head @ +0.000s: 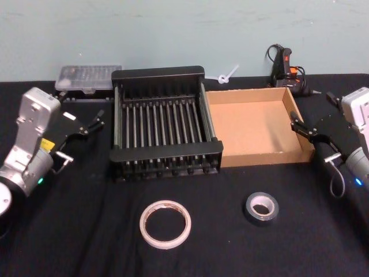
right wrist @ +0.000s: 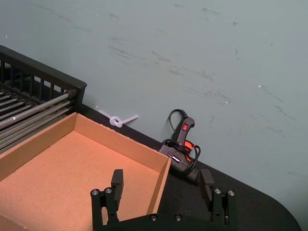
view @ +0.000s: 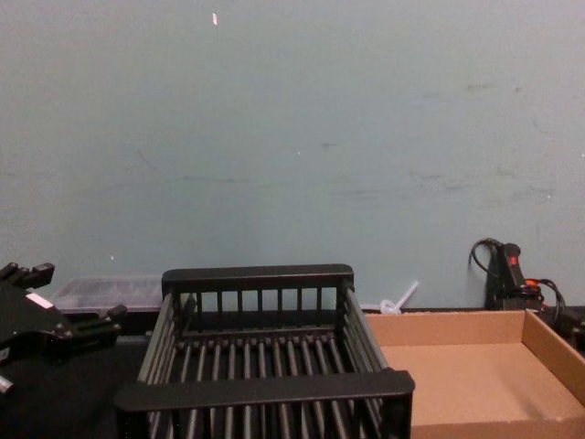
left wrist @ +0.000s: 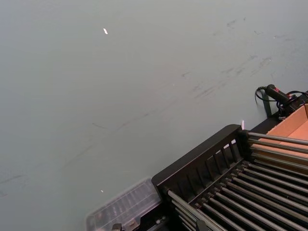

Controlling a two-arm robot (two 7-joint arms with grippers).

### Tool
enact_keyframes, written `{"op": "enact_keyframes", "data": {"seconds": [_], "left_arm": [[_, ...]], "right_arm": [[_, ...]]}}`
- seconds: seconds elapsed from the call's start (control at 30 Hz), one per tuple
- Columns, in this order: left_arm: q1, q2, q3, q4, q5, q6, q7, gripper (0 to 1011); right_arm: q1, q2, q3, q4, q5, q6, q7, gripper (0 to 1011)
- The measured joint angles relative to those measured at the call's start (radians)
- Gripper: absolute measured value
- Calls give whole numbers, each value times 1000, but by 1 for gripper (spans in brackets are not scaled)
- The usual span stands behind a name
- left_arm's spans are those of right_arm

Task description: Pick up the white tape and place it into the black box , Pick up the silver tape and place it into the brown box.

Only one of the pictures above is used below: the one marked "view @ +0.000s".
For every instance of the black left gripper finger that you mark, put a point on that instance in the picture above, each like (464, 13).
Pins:
(32, 274)
(93, 327)

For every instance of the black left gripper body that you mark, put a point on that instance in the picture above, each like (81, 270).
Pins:
(27, 320)

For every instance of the clear plastic case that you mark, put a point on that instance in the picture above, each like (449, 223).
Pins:
(109, 292)

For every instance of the black table cloth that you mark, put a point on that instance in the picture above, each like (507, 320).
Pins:
(68, 402)

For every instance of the black rack with steel bars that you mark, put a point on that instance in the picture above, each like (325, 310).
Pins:
(262, 388)

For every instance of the small white three-armed plastic piece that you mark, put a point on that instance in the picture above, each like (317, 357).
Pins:
(390, 305)

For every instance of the shallow brown cardboard tray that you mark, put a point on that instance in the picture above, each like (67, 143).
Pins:
(461, 384)

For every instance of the plain pale wall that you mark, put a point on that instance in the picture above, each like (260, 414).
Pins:
(292, 137)

